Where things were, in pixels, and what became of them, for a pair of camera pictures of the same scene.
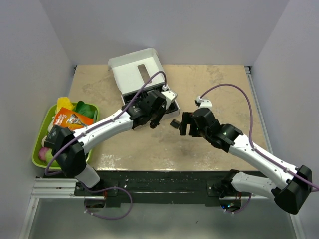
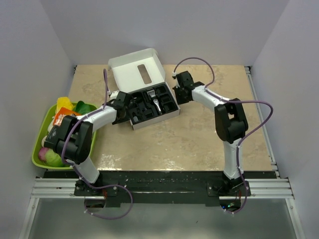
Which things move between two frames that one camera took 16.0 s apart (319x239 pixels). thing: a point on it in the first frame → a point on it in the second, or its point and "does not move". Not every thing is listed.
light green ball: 49,157 does not move
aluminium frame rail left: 49,188 does not move
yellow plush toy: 64,102 does not move
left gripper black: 163,108 → 125,118
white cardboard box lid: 140,71 does not move
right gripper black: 187,118 → 180,101
